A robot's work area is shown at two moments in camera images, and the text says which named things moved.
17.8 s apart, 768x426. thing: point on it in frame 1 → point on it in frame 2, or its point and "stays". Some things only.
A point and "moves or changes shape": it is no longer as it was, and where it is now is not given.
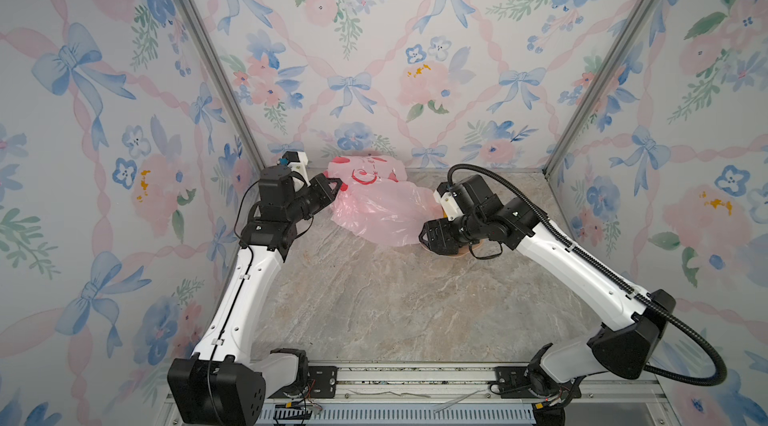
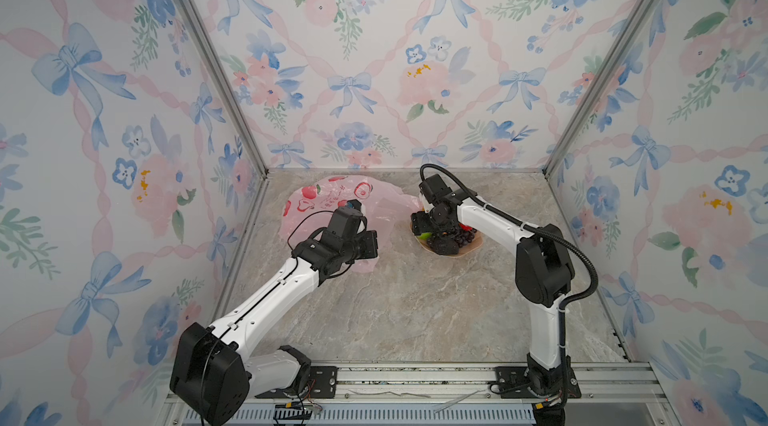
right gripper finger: [436, 235] → [420, 222]
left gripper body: [308, 203] → [348, 253]
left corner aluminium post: [195, 20] stays
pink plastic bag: [378, 202] moves or changes shape
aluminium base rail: [449, 394] stays
